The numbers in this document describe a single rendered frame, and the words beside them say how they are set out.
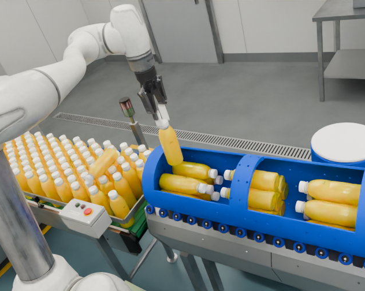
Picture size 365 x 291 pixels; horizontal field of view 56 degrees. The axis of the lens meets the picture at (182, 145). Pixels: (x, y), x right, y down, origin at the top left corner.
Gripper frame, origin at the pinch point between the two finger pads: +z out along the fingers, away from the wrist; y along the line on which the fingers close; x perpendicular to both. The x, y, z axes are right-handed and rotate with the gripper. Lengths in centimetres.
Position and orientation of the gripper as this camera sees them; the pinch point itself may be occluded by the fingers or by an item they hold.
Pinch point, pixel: (160, 115)
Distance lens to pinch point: 132.1
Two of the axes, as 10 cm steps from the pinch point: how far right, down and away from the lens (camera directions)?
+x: -8.4, -1.0, 5.4
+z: 2.6, 7.9, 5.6
